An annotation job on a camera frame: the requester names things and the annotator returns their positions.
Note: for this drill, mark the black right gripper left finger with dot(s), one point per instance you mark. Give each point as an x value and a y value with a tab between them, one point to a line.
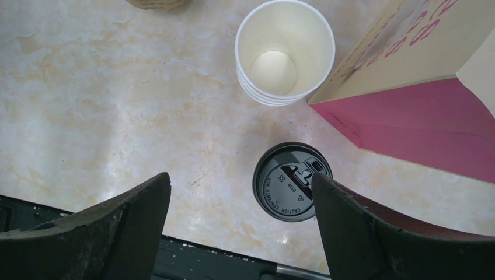
115	239

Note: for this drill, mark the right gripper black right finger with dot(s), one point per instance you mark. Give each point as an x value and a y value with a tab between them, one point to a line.
363	239

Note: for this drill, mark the black cup lid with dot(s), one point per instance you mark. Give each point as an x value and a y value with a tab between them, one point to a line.
282	180

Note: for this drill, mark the stack of paper cups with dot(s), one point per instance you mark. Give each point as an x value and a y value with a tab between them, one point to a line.
284	50

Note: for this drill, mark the kraft pink paper bag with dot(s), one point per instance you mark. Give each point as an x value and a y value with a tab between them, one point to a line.
419	86

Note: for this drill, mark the brown cardboard cup carrier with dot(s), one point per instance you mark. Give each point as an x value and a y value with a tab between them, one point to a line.
166	5

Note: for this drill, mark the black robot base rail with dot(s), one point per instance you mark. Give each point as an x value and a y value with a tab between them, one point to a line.
176	259

